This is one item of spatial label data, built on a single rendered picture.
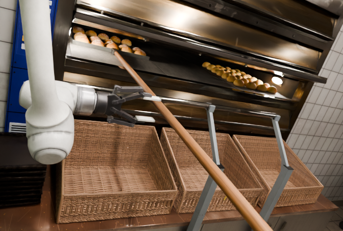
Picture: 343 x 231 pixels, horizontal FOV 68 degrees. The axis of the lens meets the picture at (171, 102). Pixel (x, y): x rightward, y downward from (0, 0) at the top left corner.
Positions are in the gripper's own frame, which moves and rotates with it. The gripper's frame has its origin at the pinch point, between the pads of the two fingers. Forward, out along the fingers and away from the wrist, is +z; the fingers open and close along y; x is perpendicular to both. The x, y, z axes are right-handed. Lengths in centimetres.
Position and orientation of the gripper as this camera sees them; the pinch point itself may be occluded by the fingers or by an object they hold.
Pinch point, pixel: (150, 108)
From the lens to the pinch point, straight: 94.0
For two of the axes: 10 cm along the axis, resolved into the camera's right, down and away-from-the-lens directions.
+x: 3.8, 3.9, -8.4
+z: 8.8, 1.2, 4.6
